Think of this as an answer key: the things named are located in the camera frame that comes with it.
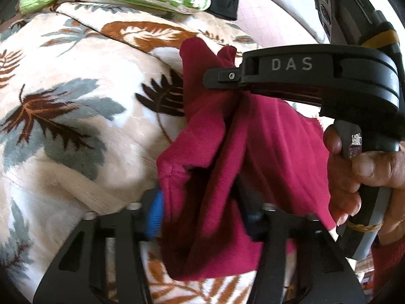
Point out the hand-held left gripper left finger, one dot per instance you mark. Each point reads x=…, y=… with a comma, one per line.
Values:
x=155, y=215

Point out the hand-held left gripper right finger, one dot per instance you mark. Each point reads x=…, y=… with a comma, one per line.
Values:
x=251, y=220

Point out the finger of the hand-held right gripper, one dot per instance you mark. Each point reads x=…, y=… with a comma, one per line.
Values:
x=221, y=76

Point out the red sweater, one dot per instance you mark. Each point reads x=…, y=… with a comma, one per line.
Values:
x=269, y=139

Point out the person's right hand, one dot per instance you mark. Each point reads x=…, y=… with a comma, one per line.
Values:
x=373, y=167

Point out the pink quilted cushion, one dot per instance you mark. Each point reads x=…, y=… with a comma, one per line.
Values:
x=269, y=25

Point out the leaf printed blanket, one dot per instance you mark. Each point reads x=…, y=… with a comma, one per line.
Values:
x=79, y=69

